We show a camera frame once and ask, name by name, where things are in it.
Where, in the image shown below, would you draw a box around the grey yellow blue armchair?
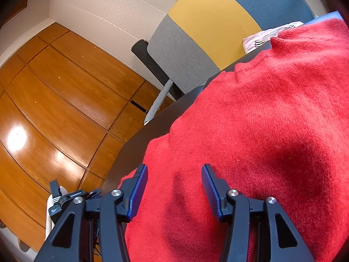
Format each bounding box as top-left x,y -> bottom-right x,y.
145,0 -> 315,122

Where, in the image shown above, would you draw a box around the red knit sweater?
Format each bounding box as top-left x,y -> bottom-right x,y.
125,19 -> 348,261

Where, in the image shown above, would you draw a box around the pink printed cushion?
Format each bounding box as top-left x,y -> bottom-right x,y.
243,21 -> 303,54

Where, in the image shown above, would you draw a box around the wooden wardrobe doors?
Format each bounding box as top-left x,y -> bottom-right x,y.
1,23 -> 159,250

